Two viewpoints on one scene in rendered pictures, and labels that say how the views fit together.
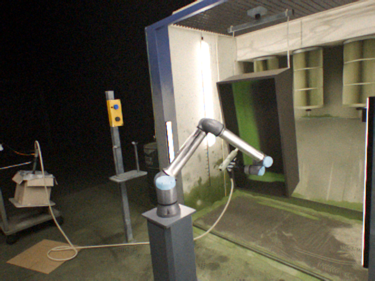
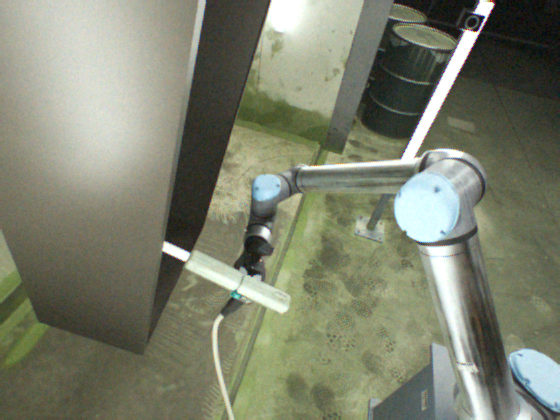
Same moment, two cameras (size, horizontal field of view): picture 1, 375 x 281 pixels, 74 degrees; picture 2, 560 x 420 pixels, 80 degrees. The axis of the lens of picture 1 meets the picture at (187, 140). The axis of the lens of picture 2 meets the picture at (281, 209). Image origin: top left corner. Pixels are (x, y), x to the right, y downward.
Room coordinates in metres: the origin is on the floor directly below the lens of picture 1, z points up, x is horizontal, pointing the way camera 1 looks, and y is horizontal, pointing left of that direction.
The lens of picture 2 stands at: (2.62, 0.05, 1.67)
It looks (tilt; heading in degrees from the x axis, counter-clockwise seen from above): 45 degrees down; 231
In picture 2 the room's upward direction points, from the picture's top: 12 degrees clockwise
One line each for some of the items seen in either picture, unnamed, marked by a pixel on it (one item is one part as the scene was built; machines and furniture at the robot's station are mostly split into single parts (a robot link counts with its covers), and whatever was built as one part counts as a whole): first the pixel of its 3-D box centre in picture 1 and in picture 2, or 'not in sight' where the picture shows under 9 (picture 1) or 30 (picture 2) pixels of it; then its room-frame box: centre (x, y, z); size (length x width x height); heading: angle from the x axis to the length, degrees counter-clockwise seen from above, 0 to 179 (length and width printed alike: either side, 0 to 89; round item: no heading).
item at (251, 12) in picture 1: (257, 11); not in sight; (2.53, -0.78, 2.27); 0.14 x 0.14 x 0.05; 44
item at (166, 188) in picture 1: (166, 188); (524, 389); (1.82, 0.20, 0.83); 0.17 x 0.15 x 0.18; 12
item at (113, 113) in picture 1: (115, 112); not in sight; (2.48, 0.69, 1.42); 0.12 x 0.06 x 0.26; 134
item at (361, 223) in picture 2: not in sight; (369, 228); (1.07, -0.86, 0.01); 0.20 x 0.20 x 0.01; 44
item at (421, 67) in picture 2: not in sight; (404, 85); (-0.07, -1.88, 0.44); 0.59 x 0.58 x 0.89; 58
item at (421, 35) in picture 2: not in sight; (424, 37); (-0.07, -1.89, 0.86); 0.54 x 0.54 x 0.01
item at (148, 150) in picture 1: (165, 172); not in sight; (3.58, 0.37, 0.44); 0.59 x 0.58 x 0.89; 24
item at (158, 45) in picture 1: (166, 132); not in sight; (2.80, 0.23, 1.14); 0.18 x 0.18 x 2.29; 44
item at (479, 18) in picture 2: (372, 114); (470, 20); (1.12, -0.85, 1.35); 0.09 x 0.07 x 0.07; 134
